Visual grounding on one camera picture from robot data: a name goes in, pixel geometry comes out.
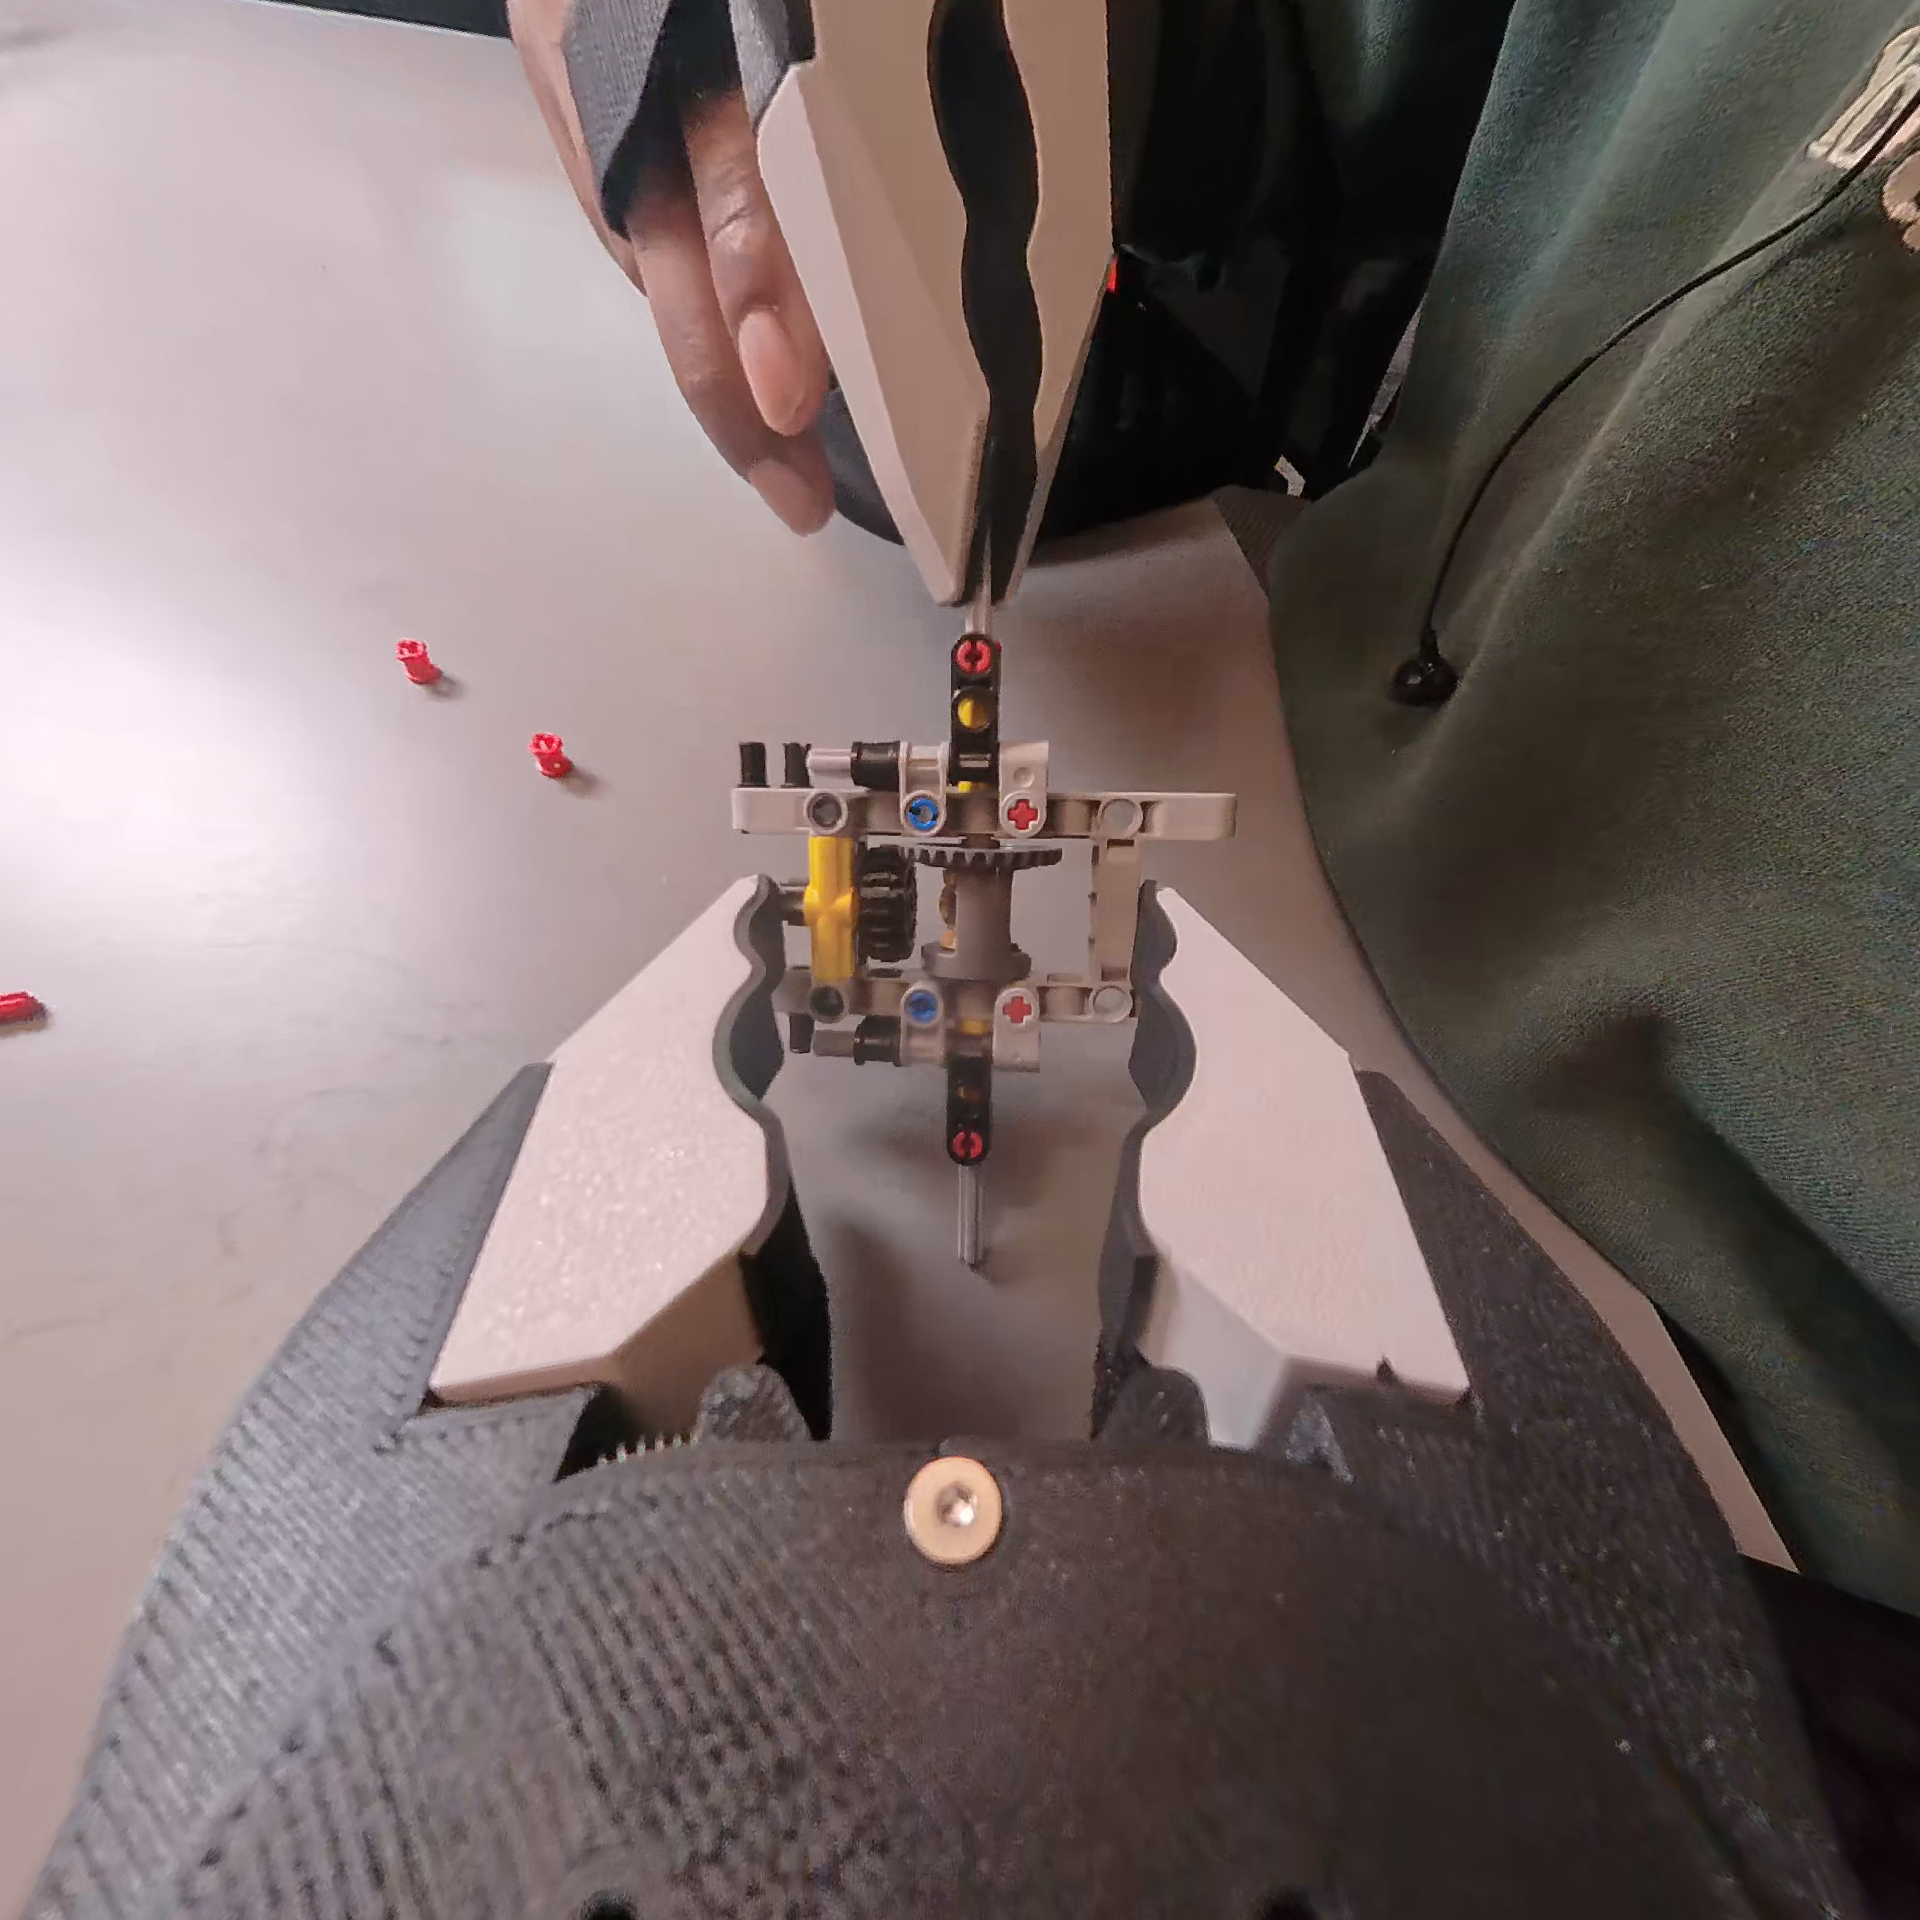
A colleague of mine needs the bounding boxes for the grey lego gear assembly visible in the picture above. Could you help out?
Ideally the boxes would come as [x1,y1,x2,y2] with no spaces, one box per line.
[732,632,1237,1163]

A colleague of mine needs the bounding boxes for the grey lego axle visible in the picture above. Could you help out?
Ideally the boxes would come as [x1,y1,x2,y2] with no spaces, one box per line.
[959,578,1000,1269]

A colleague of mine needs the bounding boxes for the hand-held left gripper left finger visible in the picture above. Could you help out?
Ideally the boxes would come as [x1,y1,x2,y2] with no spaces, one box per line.
[425,875,799,1406]

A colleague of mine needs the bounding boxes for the person's right hand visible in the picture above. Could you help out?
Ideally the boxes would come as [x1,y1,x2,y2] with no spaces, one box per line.
[507,0,838,538]

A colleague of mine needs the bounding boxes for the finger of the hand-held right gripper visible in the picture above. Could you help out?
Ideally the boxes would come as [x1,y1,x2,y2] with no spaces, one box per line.
[976,0,1123,604]
[755,0,995,604]

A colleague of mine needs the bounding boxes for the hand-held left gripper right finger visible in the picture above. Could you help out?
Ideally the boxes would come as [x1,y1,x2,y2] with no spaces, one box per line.
[1098,881,1476,1452]

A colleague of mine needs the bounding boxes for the person's right forearm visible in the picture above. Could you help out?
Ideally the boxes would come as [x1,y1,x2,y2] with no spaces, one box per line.
[1117,0,1519,264]

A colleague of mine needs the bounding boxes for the black cord with toggle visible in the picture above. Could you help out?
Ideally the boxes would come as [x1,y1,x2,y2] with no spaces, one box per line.
[1387,91,1920,709]

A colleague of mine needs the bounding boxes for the person in green sweatshirt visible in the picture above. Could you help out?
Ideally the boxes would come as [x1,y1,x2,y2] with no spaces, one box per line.
[1267,0,1920,1614]

